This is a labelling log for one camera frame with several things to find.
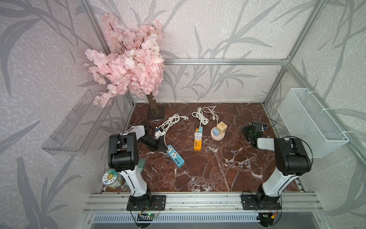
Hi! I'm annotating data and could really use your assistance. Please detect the blue cube adapter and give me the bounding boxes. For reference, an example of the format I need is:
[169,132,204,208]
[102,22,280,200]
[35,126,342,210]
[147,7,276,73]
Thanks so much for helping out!
[212,128,220,137]

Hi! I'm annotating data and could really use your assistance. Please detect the green dustpan brush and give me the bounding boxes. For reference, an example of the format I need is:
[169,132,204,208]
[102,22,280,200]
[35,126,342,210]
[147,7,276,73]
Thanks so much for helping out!
[138,158,147,173]

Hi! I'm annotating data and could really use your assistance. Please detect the white wire mesh basket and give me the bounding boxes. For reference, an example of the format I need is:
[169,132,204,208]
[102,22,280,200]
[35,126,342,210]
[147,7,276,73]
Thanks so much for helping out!
[278,88,349,158]

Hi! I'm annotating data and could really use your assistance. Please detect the blue power strip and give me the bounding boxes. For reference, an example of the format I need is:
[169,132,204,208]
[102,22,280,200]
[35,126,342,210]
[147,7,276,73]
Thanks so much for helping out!
[167,145,185,168]

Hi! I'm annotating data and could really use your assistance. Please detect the white cable of blue strip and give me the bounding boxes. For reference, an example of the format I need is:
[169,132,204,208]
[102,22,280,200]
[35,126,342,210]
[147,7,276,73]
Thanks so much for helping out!
[155,114,189,147]

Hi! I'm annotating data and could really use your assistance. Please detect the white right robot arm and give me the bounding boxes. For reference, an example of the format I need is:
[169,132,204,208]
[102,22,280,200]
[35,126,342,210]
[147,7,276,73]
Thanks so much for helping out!
[242,122,314,208]

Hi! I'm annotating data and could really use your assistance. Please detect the clear acrylic wall shelf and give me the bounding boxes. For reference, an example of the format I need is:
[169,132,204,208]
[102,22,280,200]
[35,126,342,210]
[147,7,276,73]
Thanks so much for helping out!
[41,90,114,156]

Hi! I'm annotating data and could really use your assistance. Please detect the thin white cable of round socket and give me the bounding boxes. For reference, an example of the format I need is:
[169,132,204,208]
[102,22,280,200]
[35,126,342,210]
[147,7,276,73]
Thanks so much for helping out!
[202,105,220,124]

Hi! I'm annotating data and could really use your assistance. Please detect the beige cube adapter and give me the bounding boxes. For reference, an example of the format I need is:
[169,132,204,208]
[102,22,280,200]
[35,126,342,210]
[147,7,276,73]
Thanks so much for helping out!
[216,122,227,134]

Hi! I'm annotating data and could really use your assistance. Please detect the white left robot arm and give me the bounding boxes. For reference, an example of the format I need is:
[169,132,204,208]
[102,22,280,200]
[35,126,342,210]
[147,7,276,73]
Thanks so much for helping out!
[108,124,168,203]

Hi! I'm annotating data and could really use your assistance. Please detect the round pink socket base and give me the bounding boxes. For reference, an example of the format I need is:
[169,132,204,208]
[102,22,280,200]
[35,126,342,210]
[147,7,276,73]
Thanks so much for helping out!
[210,127,225,141]

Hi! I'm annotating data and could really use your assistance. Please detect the pink cherry blossom tree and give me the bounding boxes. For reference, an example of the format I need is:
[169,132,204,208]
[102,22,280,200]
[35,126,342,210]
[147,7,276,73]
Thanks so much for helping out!
[85,13,165,107]

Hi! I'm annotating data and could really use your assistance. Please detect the orange power strip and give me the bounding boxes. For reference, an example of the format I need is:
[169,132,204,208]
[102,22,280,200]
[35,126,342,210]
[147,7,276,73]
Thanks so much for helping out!
[193,129,202,151]

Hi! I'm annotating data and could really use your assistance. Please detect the white cable of orange strip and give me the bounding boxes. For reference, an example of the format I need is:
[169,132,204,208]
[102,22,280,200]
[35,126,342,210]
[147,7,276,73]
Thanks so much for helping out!
[191,107,209,128]

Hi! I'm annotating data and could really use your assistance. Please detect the white charger on orange strip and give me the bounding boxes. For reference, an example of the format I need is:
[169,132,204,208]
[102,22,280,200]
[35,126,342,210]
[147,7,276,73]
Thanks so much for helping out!
[194,132,202,141]

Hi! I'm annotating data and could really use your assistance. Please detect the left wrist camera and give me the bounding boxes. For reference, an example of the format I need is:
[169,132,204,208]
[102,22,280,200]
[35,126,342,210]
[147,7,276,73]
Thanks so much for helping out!
[154,127,165,139]

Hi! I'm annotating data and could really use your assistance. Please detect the round tape tin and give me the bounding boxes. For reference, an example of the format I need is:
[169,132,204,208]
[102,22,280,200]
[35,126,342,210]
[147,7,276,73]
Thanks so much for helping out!
[102,169,124,189]

